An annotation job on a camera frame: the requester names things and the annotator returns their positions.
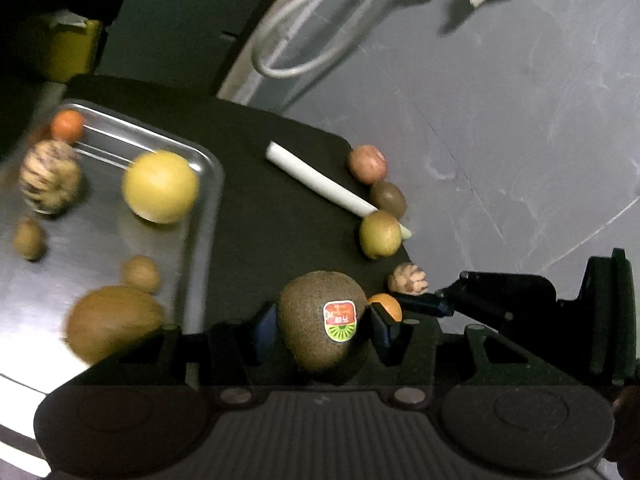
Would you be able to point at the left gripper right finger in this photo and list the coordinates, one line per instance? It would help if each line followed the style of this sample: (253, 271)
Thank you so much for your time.
(390, 338)

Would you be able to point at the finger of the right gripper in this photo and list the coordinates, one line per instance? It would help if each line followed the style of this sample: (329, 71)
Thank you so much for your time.
(426, 304)

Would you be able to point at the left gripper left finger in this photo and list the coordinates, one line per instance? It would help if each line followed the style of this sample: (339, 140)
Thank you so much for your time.
(266, 328)

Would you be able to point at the small orange tangerine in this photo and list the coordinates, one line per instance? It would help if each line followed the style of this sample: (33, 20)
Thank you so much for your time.
(389, 303)

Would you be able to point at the small striped pepino melon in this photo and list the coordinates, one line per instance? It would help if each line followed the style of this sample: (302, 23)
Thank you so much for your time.
(408, 279)

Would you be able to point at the kiwi with sticker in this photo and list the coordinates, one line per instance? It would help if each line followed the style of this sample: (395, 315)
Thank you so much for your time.
(318, 315)

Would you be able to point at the yellow green pear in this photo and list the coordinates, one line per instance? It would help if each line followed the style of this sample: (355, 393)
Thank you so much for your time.
(380, 235)

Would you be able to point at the small brown round fruit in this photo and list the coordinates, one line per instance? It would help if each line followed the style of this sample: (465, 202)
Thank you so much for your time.
(29, 241)
(141, 272)

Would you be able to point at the brown oval kiwi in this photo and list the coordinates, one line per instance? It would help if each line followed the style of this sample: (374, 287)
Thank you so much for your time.
(108, 319)

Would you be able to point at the large striped pepino melon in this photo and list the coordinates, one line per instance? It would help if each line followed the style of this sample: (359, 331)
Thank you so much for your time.
(50, 176)

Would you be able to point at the black table mat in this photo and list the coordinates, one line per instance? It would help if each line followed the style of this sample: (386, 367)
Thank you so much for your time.
(270, 229)

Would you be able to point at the dark brown kiwi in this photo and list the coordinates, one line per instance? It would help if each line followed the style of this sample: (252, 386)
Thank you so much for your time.
(388, 197)

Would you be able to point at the red apple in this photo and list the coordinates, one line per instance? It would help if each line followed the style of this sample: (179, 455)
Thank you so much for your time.
(367, 164)

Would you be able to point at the white leek stalk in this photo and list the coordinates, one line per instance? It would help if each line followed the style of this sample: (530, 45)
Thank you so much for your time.
(317, 182)

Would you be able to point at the large yellow round fruit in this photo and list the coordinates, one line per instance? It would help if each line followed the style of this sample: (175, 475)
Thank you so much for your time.
(160, 187)

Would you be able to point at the silver metal tray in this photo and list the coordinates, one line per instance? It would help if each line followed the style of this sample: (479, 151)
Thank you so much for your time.
(87, 245)

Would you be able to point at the small orange fruit in tray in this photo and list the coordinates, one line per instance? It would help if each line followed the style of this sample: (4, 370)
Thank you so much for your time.
(67, 126)

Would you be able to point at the dark grey cabinet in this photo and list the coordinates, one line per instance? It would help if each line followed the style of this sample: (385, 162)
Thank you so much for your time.
(184, 44)

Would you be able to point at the yellow container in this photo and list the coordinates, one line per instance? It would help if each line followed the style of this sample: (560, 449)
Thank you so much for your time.
(72, 50)

